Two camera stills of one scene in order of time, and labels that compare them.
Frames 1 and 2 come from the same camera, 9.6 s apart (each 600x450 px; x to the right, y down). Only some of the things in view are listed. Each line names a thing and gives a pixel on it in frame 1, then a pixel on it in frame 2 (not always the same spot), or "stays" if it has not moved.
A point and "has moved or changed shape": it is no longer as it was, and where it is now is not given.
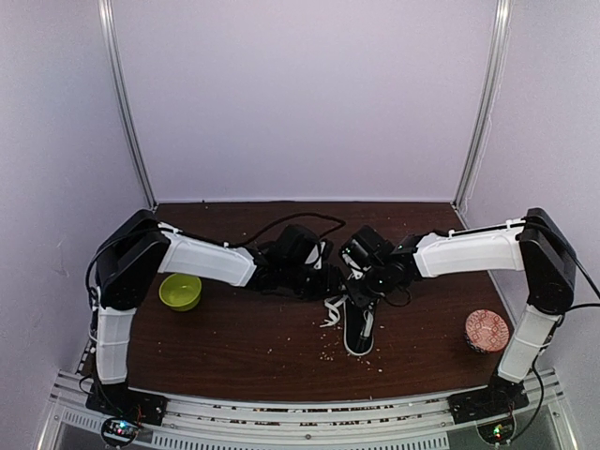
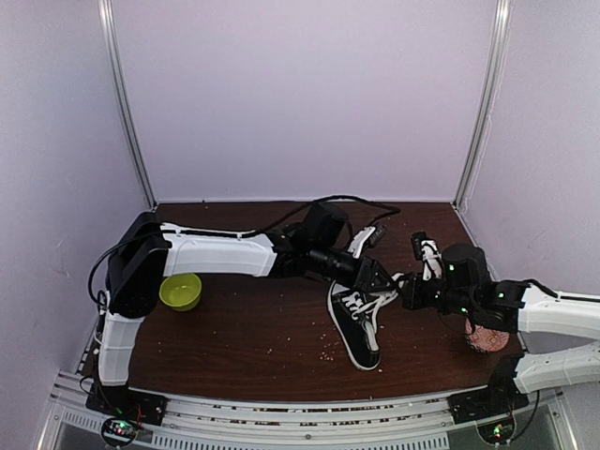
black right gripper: [359, 298] → [412, 298]
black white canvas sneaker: [358, 322] has moved or changed shape
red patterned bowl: [487, 331] stays
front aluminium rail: [190, 423] stays
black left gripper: [329, 288] → [369, 268]
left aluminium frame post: [107, 20] stays
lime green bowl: [181, 292] stays
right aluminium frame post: [487, 99] stays
